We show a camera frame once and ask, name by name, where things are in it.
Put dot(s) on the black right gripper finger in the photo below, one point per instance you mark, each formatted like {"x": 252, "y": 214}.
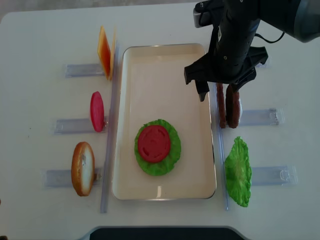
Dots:
{"x": 237, "y": 85}

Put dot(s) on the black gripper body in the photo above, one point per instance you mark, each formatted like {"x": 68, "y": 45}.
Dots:
{"x": 230, "y": 58}

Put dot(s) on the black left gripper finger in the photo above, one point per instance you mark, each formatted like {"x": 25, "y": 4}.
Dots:
{"x": 202, "y": 89}

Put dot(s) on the brown meat patty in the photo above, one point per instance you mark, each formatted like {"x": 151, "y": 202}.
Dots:
{"x": 221, "y": 105}
{"x": 233, "y": 107}

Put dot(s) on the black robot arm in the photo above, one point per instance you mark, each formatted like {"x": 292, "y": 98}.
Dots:
{"x": 299, "y": 19}

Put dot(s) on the clear holder under patties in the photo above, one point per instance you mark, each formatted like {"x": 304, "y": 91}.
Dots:
{"x": 265, "y": 117}

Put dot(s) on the red tomato slice on tray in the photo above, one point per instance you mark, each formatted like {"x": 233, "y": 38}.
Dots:
{"x": 154, "y": 143}

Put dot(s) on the standing green lettuce leaf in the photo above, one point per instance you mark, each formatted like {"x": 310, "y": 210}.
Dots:
{"x": 238, "y": 173}

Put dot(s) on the clear holder under lettuce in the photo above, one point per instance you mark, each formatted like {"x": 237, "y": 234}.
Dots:
{"x": 274, "y": 176}

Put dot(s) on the green lettuce leaf on tray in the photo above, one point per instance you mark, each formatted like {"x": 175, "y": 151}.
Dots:
{"x": 168, "y": 164}

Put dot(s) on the pale yellow cheese slice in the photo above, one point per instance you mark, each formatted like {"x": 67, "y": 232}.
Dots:
{"x": 112, "y": 53}

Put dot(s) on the orange cheese slice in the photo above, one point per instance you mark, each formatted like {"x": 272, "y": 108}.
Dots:
{"x": 104, "y": 52}

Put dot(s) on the standing red tomato slice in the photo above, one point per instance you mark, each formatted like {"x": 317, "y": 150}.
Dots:
{"x": 97, "y": 112}

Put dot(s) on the clear holder under cheese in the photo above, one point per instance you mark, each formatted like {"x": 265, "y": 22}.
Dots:
{"x": 83, "y": 70}

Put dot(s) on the clear holder under tomato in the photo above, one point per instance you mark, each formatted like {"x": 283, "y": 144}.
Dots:
{"x": 71, "y": 126}

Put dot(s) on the standing bread slice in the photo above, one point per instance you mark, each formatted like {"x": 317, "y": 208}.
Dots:
{"x": 83, "y": 169}

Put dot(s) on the clear holder under bread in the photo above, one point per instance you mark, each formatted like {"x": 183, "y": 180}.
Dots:
{"x": 61, "y": 178}

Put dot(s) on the cream rectangular tray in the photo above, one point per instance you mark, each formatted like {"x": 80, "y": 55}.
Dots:
{"x": 153, "y": 87}

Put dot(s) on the black base at table edge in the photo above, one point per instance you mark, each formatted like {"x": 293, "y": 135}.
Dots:
{"x": 164, "y": 233}

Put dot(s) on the right long clear rail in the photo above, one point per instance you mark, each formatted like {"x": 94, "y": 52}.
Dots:
{"x": 221, "y": 153}

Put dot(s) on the long clear rail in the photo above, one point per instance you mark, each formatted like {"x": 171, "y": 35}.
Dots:
{"x": 110, "y": 133}
{"x": 221, "y": 153}

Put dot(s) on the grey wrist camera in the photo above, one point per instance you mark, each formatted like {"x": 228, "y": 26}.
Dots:
{"x": 201, "y": 14}

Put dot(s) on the left long clear rail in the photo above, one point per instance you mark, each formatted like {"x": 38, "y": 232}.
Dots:
{"x": 110, "y": 133}

